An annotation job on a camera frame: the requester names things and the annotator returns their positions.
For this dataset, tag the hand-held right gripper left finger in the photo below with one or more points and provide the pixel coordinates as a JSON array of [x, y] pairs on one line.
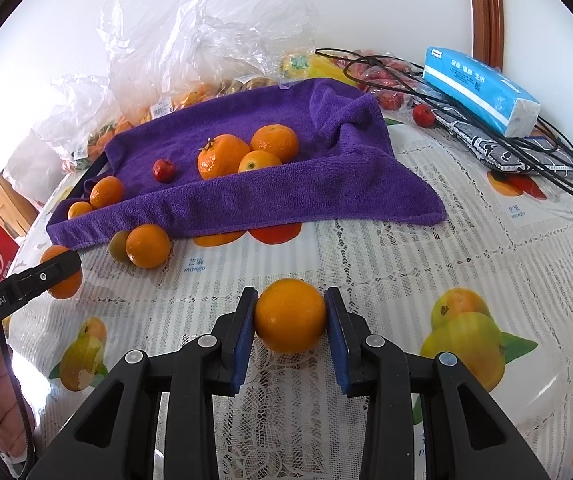
[[244, 342]]

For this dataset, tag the brown wooden door frame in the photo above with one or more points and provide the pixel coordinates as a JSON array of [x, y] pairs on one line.
[[486, 15]]

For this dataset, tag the purple towel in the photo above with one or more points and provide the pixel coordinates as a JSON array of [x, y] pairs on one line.
[[316, 180]]

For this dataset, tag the black white patterned pouch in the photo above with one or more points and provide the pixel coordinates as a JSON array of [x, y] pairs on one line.
[[496, 152]]

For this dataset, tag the white paper bag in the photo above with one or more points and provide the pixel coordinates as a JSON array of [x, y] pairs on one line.
[[29, 160]]

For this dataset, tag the clear bag of yellow packets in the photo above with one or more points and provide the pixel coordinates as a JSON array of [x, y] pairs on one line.
[[311, 66]]

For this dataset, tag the blue tissue pack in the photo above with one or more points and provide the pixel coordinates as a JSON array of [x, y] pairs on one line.
[[476, 87]]

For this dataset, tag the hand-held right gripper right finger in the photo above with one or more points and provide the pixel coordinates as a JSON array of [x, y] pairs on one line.
[[339, 345]]

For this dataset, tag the black tray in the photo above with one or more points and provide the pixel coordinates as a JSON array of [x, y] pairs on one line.
[[95, 172]]

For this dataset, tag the yellow kumquat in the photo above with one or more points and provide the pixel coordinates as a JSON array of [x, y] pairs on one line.
[[259, 164]]

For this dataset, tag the clear bag of red fruit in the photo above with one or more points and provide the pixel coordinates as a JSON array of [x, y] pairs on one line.
[[386, 72]]

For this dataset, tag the clear bag of kumquats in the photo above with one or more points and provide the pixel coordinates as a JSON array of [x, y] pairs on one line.
[[191, 50]]

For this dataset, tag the large mandarin with stem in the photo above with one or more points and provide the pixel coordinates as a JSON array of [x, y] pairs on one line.
[[221, 157]]

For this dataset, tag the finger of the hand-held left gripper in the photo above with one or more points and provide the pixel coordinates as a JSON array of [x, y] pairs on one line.
[[46, 275]]

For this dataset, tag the small red apple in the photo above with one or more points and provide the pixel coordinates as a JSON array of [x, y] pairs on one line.
[[424, 115], [163, 171]]

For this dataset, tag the small greenish orange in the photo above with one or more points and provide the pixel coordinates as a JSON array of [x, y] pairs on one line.
[[116, 247]]

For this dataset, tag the clear bag of brown longans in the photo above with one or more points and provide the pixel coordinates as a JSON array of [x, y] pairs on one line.
[[249, 84]]

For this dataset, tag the clear bag of mandarins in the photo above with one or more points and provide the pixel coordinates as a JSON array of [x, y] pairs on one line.
[[81, 125]]

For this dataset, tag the wooden furniture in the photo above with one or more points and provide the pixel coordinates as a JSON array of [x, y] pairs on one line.
[[9, 202]]

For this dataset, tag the fruit print tablecloth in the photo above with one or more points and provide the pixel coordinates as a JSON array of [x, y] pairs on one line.
[[416, 260]]

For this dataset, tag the round orange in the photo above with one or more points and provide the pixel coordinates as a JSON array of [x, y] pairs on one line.
[[149, 246], [66, 286], [290, 316], [275, 141], [106, 193]]

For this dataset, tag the person's left hand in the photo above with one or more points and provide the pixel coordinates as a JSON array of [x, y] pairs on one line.
[[4, 395]]

